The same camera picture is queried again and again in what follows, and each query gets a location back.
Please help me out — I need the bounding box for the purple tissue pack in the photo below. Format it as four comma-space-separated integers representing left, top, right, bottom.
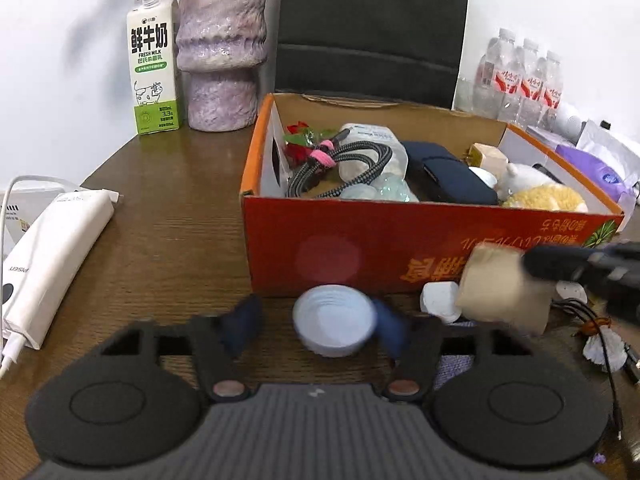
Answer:
555, 120, 640, 206

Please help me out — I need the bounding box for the white wall socket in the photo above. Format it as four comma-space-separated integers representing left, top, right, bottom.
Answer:
0, 180, 76, 261

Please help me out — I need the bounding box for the white charging cable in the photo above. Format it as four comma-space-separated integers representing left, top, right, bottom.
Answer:
0, 175, 66, 378

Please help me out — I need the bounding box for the translucent cotton swab box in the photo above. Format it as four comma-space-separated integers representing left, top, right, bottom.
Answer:
337, 122, 410, 183

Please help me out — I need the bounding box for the dark blue zip pouch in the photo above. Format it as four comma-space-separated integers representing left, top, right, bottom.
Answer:
400, 140, 501, 206

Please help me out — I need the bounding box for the white ribbed plastic piece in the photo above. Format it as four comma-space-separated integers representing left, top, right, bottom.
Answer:
420, 281, 463, 324

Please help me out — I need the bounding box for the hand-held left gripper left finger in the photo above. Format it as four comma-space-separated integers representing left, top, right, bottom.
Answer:
100, 294, 265, 403

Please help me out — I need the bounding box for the red cardboard box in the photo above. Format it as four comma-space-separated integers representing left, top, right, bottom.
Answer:
239, 92, 626, 298

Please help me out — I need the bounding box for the grey braided cable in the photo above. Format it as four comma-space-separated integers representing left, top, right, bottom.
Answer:
285, 129, 396, 198

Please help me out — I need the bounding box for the small white adapter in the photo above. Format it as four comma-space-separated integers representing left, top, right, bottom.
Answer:
556, 280, 589, 307

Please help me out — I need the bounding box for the clear plastic container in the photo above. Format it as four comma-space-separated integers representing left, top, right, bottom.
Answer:
455, 77, 481, 111

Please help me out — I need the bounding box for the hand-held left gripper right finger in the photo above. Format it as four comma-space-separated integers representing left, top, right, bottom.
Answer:
372, 300, 541, 403

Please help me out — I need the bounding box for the white power bank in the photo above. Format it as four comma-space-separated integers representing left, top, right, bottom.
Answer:
0, 187, 121, 351

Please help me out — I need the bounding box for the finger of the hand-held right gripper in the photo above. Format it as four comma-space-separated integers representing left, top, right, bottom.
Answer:
521, 241, 608, 285

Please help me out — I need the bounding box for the small white cup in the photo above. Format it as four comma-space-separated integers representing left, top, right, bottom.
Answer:
469, 166, 499, 190

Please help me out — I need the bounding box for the green white milk carton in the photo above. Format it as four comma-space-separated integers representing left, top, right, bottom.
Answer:
126, 0, 181, 136

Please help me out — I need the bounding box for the purple textured vase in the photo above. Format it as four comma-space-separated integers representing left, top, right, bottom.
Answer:
176, 0, 268, 132

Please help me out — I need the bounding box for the iridescent plastic bag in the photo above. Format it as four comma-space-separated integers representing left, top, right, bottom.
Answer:
340, 172, 418, 203

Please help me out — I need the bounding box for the red rose hair clip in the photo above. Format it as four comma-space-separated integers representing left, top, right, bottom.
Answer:
282, 121, 336, 166

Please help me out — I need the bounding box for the wooden desktop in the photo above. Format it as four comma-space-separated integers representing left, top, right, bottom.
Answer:
0, 125, 640, 480

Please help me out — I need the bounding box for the white round cap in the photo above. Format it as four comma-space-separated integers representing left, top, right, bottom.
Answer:
292, 285, 378, 359

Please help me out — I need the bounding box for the small beige paper box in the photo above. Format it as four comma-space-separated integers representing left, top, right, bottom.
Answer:
467, 142, 510, 177
455, 244, 556, 336

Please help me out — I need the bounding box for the yellow white plush toy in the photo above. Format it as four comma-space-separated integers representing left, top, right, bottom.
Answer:
495, 162, 590, 213

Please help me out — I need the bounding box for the black chair back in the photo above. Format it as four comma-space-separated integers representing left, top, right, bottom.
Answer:
275, 0, 472, 110

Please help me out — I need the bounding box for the white tassel charm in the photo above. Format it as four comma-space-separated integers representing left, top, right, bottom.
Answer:
582, 332, 629, 374

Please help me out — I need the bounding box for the clear water bottle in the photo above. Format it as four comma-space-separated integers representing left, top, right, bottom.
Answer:
537, 50, 564, 131
475, 27, 517, 116
505, 37, 544, 126

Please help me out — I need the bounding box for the black data cable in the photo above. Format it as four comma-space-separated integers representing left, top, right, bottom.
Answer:
550, 299, 640, 442

